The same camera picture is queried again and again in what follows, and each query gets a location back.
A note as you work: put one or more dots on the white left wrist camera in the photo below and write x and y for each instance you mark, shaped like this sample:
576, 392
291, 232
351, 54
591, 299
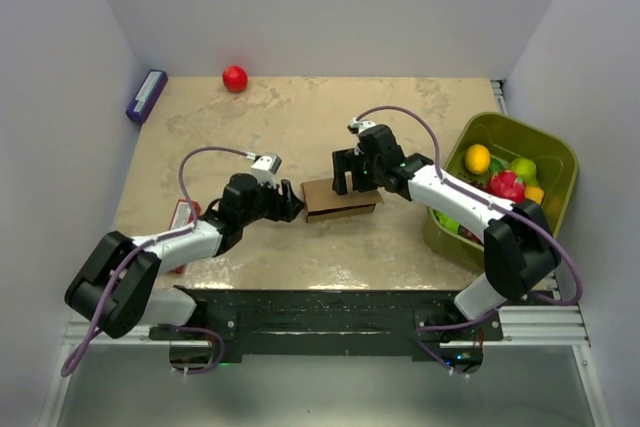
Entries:
265, 167

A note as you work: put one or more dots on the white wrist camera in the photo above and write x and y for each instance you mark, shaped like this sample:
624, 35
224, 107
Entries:
358, 126
265, 167

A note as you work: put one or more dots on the pink dragon fruit toy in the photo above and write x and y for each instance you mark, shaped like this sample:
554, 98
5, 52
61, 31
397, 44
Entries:
507, 185

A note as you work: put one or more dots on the green toy pear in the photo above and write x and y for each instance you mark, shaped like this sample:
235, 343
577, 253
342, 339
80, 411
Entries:
526, 169

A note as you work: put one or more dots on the red apple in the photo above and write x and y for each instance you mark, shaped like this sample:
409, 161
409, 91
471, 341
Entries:
235, 79

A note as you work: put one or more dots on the brown cardboard box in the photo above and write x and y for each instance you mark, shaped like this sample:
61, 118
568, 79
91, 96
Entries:
322, 203

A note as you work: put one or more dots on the yellow toy lemon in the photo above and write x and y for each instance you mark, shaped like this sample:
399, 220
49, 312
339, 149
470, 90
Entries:
535, 194

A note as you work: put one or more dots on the dark red toy grapes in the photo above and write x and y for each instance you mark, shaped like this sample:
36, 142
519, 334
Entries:
464, 232

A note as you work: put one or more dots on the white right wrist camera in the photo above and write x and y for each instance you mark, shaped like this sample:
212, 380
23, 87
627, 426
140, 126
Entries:
358, 126

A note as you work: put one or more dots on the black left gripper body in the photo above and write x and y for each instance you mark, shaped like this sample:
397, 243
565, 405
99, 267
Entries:
267, 204

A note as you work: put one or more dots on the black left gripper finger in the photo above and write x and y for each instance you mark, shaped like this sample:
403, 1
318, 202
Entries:
287, 194
290, 208

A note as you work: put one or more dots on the orange toy fruit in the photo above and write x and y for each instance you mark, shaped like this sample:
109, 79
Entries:
477, 159

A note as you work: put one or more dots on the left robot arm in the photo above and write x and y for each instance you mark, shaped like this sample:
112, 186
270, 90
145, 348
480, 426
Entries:
114, 287

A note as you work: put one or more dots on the bright green toy vegetable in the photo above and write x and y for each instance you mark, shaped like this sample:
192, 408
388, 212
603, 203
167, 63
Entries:
447, 222

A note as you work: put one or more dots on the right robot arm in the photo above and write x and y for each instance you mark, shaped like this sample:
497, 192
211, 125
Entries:
517, 241

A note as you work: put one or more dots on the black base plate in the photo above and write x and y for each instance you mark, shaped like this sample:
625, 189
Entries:
396, 323

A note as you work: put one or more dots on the purple rectangular box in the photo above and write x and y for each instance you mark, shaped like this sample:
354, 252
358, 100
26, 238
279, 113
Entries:
142, 104

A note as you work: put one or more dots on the red rectangular packet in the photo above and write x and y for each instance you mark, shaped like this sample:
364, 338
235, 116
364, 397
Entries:
182, 215

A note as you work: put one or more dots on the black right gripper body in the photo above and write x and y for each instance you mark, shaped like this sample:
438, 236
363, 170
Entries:
366, 172

